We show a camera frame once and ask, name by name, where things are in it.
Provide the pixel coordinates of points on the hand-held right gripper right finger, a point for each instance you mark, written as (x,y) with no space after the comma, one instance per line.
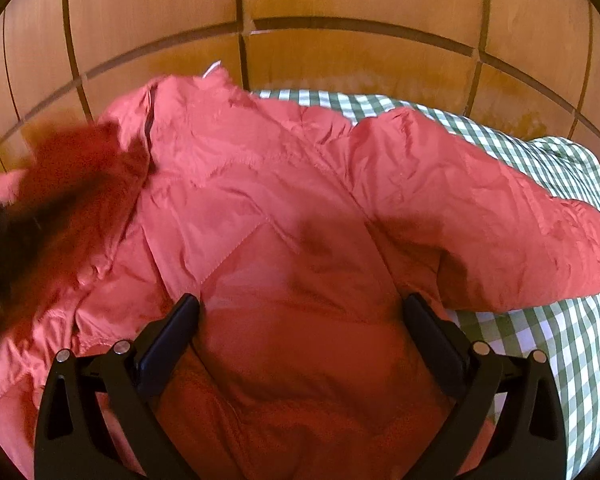
(436,344)

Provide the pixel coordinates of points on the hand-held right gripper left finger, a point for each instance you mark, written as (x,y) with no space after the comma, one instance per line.
(169,344)

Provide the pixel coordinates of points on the red puffer jacket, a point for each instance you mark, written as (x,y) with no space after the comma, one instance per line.
(280,210)

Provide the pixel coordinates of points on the green checkered bed sheet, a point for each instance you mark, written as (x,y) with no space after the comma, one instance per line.
(570,340)

